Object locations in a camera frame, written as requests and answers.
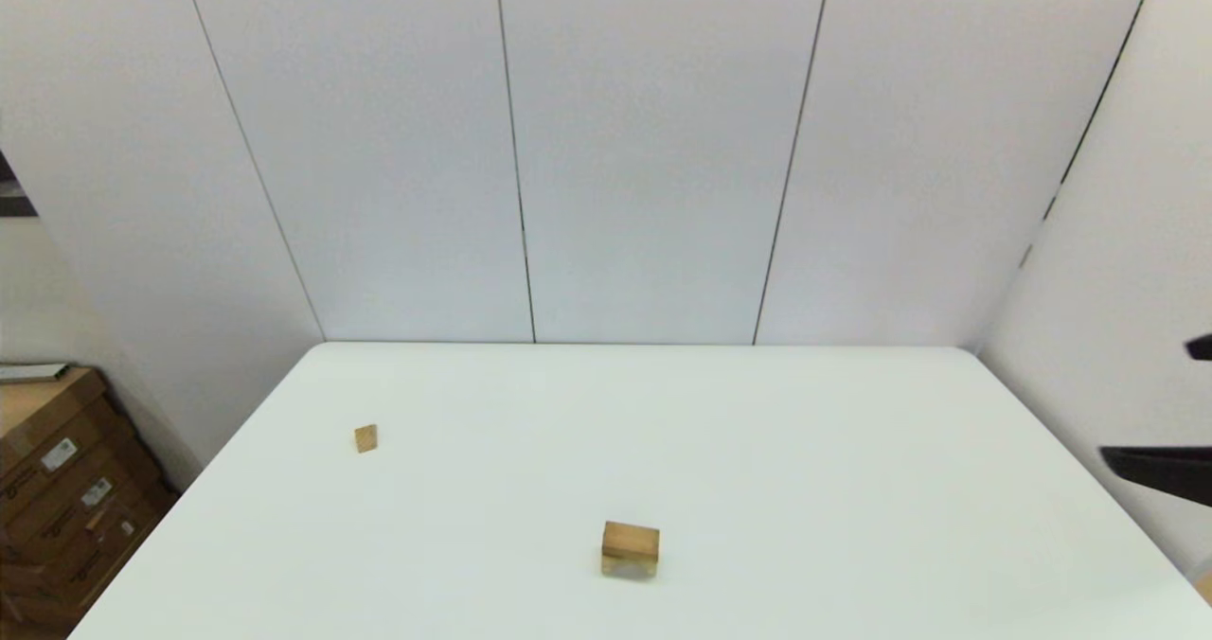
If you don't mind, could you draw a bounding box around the rectangular wooden building block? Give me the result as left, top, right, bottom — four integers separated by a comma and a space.
602, 521, 661, 562

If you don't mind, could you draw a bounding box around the arched wooden building block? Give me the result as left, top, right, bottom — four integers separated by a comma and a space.
600, 551, 658, 580

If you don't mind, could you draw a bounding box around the brown cardboard box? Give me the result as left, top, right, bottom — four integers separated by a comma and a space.
0, 489, 181, 637
0, 432, 158, 539
0, 367, 122, 478

